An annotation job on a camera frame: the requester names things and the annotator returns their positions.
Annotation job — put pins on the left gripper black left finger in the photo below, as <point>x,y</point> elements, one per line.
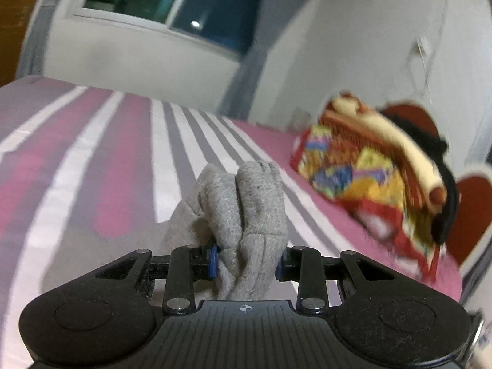
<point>140,270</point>

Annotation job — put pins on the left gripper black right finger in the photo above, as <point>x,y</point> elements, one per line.
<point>353,272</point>

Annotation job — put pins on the grey pants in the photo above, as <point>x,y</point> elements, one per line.
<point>245,214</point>

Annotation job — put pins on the colourful folded blanket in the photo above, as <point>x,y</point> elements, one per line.
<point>348,170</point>

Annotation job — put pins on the striped pink grey bed sheet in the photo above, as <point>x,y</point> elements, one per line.
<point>89,175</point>

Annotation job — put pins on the cream brown plush blanket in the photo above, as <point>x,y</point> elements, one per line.
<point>430,185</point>

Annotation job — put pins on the red white headboard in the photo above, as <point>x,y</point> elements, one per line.
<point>466,215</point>

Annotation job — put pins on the grey curtain left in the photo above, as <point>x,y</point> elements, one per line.
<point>34,45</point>

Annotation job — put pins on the grey curtain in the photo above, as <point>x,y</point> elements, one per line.
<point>34,45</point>
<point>273,18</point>

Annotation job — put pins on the white framed window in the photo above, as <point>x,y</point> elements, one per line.
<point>225,25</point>

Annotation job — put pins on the grey curtain right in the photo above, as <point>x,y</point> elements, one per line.
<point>273,18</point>

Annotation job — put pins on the brown wooden door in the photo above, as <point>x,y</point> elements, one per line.
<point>15,16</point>

